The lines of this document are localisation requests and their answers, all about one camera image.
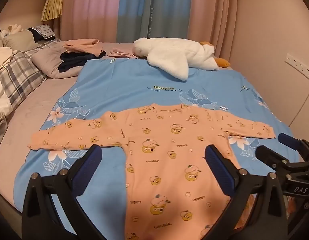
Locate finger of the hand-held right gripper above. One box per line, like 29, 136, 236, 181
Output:
278, 133, 307, 153
256, 145, 292, 173

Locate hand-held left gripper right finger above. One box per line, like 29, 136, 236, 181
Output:
199, 144, 288, 240

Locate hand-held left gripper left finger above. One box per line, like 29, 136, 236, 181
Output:
21, 144, 125, 240

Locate pink bear print baby romper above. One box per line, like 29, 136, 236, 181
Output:
28, 103, 276, 240

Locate dark navy clothes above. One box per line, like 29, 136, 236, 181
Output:
58, 50, 106, 72

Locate folded peach clothes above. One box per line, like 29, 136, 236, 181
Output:
62, 38, 105, 55

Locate blue floral blanket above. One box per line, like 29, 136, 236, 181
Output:
13, 58, 305, 240

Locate light pink garment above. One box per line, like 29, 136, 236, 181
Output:
108, 47, 140, 59

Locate mauve pillow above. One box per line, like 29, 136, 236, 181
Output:
31, 39, 87, 79

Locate grey plaid quilt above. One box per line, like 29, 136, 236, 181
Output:
0, 40, 62, 110

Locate white goose plush toy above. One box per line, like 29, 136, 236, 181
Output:
133, 37, 231, 82

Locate striped blue pillow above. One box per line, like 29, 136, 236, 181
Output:
32, 25, 55, 40

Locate dark cloth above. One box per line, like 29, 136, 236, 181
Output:
27, 28, 45, 42

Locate olive green pillow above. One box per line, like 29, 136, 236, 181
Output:
3, 30, 36, 49

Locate pink curtain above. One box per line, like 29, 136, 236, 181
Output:
60, 0, 122, 45
188, 0, 238, 59

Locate yellow straw fringe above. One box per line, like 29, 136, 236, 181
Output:
41, 0, 64, 22

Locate blue curtain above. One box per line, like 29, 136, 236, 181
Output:
116, 0, 195, 43

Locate thin wall cable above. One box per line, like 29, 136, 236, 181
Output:
288, 79, 309, 128

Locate white wall socket strip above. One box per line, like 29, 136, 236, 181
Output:
285, 53, 309, 79

